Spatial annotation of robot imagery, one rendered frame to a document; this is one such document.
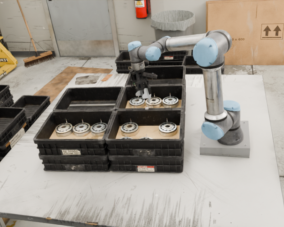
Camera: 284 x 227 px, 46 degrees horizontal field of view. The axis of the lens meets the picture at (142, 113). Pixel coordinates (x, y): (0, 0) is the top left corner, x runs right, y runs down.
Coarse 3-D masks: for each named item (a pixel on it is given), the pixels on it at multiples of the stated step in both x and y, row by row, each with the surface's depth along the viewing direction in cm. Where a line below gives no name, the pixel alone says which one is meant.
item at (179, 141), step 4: (116, 112) 195; (180, 116) 185; (112, 120) 188; (180, 120) 181; (112, 124) 184; (180, 124) 178; (180, 128) 175; (108, 132) 178; (180, 132) 174; (108, 136) 175; (180, 136) 169; (108, 140) 172; (112, 140) 172; (116, 140) 171; (120, 140) 171; (124, 140) 171; (128, 140) 170; (132, 140) 170; (136, 140) 170; (140, 140) 169; (144, 140) 169; (148, 140) 169; (152, 140) 168; (156, 140) 168; (160, 140) 168; (164, 140) 167; (168, 140) 167; (172, 140) 167; (176, 140) 166; (180, 140) 166
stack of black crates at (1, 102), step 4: (0, 88) 326; (4, 88) 316; (8, 88) 320; (0, 92) 310; (4, 92) 315; (8, 92) 322; (0, 96) 311; (4, 96) 315; (8, 96) 322; (12, 96) 327; (0, 100) 311; (4, 100) 316; (8, 100) 321; (12, 100) 328; (0, 104) 311; (4, 104) 315; (8, 104) 322; (12, 104) 329
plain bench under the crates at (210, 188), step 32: (192, 96) 247; (224, 96) 243; (256, 96) 239; (32, 128) 232; (192, 128) 213; (256, 128) 206; (32, 160) 201; (192, 160) 187; (224, 160) 184; (256, 160) 182; (0, 192) 180; (32, 192) 178; (64, 192) 175; (96, 192) 173; (128, 192) 171; (160, 192) 169; (192, 192) 167; (224, 192) 165; (256, 192) 163; (0, 224) 189; (64, 224) 161; (96, 224) 156; (128, 224) 154; (160, 224) 152; (192, 224) 150; (224, 224) 149; (256, 224) 147
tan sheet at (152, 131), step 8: (120, 128) 198; (144, 128) 195; (152, 128) 195; (120, 136) 191; (128, 136) 190; (136, 136) 189; (144, 136) 189; (152, 136) 188; (160, 136) 187; (168, 136) 186; (176, 136) 186
